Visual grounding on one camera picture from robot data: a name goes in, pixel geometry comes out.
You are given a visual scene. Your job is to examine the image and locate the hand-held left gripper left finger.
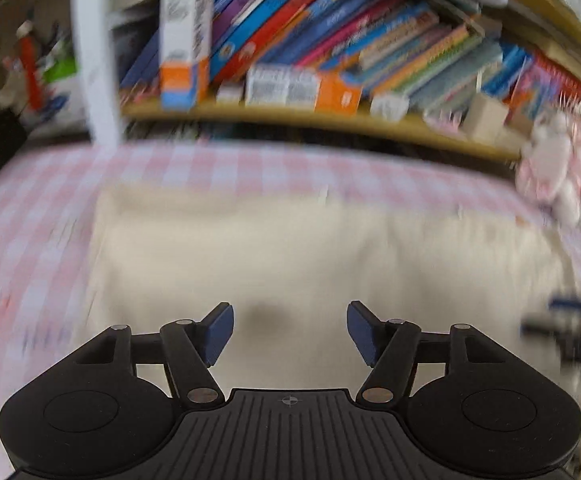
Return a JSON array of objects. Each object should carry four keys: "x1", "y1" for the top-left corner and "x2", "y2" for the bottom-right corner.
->
[{"x1": 73, "y1": 302, "x2": 234, "y2": 406}]

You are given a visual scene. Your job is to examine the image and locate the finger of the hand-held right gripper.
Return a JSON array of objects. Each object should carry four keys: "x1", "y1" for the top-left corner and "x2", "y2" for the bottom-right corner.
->
[{"x1": 521, "y1": 296, "x2": 581, "y2": 336}]

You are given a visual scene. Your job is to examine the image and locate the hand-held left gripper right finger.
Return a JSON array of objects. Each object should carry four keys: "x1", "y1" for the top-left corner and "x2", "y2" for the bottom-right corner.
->
[{"x1": 347, "y1": 301, "x2": 514, "y2": 406}]

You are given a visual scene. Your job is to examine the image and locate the cream t-shirt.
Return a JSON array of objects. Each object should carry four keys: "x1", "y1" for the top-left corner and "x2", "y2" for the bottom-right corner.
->
[{"x1": 83, "y1": 180, "x2": 581, "y2": 401}]

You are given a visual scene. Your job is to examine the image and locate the pink white plush bunny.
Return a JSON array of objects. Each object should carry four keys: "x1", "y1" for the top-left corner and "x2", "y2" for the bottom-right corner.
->
[{"x1": 515, "y1": 110, "x2": 581, "y2": 228}]

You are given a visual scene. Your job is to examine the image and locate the pink plaid desk mat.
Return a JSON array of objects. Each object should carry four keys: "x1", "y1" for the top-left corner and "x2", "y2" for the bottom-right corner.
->
[{"x1": 0, "y1": 140, "x2": 581, "y2": 480}]

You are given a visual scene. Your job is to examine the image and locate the cream pen holder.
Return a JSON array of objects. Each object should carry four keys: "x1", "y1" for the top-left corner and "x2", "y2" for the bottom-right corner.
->
[{"x1": 463, "y1": 92, "x2": 509, "y2": 143}]

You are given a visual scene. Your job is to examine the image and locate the wooden bookshelf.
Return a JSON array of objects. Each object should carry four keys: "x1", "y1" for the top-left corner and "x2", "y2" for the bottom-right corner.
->
[{"x1": 70, "y1": 0, "x2": 581, "y2": 161}]

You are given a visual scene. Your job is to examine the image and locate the small white box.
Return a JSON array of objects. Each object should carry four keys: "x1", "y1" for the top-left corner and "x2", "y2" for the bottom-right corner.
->
[{"x1": 369, "y1": 94, "x2": 410, "y2": 122}]

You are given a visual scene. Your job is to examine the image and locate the thick red books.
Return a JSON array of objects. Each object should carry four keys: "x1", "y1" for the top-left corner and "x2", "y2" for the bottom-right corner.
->
[{"x1": 508, "y1": 50, "x2": 581, "y2": 121}]

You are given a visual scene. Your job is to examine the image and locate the flat white orange box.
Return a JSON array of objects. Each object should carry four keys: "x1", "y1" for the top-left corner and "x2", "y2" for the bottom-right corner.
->
[{"x1": 245, "y1": 64, "x2": 364, "y2": 113}]

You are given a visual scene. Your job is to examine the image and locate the tall white orange box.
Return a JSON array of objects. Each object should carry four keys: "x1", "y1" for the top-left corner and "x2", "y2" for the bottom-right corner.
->
[{"x1": 159, "y1": 0, "x2": 214, "y2": 111}]

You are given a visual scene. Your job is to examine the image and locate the row of colourful books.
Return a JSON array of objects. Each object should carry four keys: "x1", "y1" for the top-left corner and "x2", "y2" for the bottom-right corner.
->
[{"x1": 118, "y1": 0, "x2": 536, "y2": 111}]

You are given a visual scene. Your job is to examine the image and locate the red tassel ornament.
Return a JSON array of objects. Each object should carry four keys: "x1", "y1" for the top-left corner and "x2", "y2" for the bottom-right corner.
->
[{"x1": 16, "y1": 20, "x2": 42, "y2": 111}]

